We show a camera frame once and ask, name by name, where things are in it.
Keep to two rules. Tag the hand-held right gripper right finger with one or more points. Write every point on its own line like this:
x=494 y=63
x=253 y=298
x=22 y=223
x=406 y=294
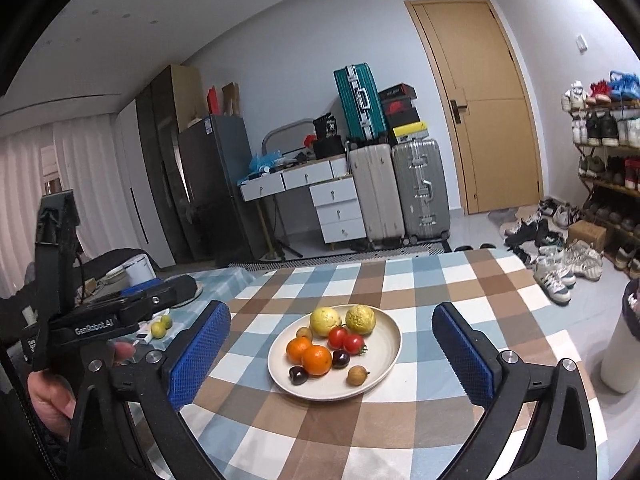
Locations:
x=462 y=355

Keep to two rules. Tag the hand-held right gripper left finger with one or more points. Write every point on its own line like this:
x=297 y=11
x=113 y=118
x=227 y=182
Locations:
x=197 y=355

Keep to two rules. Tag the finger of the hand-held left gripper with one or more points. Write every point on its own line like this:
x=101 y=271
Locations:
x=130 y=292
x=170 y=295

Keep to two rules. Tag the cream round plate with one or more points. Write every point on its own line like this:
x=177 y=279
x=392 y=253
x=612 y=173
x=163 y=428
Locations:
x=385 y=355

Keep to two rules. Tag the small orange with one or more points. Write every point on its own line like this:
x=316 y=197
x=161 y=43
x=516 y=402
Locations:
x=298 y=350

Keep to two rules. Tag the dark purple plum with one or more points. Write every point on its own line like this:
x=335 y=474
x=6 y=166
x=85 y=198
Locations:
x=341 y=358
x=298 y=375

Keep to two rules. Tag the brown passion fruit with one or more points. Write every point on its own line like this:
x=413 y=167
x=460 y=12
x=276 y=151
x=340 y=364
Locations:
x=357 y=375
x=304 y=333

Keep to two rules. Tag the red tomato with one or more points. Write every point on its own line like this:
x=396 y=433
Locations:
x=353 y=344
x=337 y=337

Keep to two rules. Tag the large orange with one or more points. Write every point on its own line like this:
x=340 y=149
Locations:
x=316 y=361

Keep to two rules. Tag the person's left forearm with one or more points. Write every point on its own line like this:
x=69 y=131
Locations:
x=20 y=440

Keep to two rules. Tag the person's left hand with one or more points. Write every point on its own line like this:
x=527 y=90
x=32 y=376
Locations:
x=50 y=400

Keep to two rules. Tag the small green fruit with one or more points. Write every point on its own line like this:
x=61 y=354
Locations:
x=158 y=329
x=166 y=320

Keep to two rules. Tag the round wooden board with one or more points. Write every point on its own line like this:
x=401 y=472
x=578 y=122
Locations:
x=199 y=291

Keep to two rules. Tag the black chair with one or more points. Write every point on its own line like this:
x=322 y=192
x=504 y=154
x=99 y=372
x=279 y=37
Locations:
x=105 y=267

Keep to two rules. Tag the white charger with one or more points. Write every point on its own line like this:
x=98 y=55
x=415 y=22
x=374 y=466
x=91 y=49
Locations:
x=143 y=338

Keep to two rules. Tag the white curtain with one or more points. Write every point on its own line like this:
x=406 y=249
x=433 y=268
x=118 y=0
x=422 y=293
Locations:
x=30 y=200

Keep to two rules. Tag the checked tablecloth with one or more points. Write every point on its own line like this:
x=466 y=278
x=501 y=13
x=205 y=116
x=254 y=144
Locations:
x=450 y=280

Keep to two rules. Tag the bumpy green yellow guava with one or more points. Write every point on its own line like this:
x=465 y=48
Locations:
x=360 y=319

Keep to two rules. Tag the dark grey fridge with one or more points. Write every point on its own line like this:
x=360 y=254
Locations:
x=220 y=185

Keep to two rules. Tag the dark tall cabinet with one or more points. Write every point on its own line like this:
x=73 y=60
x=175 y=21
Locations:
x=157 y=170

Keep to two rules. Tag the smooth yellow guava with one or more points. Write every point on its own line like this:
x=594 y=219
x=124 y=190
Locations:
x=325 y=321

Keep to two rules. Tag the scattered sneakers pile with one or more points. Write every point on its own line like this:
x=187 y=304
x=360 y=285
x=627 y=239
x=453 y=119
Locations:
x=550 y=255

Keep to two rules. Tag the grey doormat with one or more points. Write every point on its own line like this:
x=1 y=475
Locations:
x=505 y=215

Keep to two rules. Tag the white bin with dark bag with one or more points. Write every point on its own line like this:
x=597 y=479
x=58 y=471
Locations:
x=622 y=350

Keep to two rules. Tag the blue plastic bags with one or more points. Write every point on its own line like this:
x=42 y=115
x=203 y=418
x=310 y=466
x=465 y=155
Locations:
x=265 y=162

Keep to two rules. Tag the silver suitcase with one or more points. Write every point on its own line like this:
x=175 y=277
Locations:
x=420 y=190

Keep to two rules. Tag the small brown cardboard box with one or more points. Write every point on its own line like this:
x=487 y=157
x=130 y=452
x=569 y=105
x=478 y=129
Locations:
x=586 y=235

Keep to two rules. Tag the beige suitcase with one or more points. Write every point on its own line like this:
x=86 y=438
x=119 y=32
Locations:
x=375 y=195

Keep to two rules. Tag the white desk with drawers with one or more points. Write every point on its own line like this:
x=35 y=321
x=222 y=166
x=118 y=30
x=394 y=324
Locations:
x=335 y=205

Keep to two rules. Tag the red paper bag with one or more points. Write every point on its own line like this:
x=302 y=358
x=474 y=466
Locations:
x=215 y=101

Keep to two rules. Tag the tan cardboard box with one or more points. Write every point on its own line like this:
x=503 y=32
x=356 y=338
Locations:
x=187 y=95

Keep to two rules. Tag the flat brown cardboard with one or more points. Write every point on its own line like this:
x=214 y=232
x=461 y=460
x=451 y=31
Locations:
x=230 y=100

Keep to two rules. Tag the tan wooden door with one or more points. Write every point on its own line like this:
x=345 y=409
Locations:
x=480 y=150

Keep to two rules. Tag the black bag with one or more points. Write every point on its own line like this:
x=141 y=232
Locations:
x=327 y=135

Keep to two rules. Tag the yellow black shoe box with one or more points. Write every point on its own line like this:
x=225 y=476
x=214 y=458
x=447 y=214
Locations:
x=411 y=132

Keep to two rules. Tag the wooden shoe rack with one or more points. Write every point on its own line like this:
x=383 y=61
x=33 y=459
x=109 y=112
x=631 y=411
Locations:
x=600 y=150

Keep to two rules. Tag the red black shoe box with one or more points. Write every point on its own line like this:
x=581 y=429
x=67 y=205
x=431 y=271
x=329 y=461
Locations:
x=400 y=112

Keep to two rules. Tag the row of assorted sneakers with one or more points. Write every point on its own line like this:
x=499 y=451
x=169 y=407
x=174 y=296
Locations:
x=605 y=127

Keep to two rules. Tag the teal suitcase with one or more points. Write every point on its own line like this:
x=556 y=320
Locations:
x=357 y=102

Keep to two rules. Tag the grey arched frame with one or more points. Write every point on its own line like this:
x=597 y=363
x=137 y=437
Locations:
x=280 y=130

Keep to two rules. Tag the white light switch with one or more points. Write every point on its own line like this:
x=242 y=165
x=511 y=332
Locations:
x=581 y=43

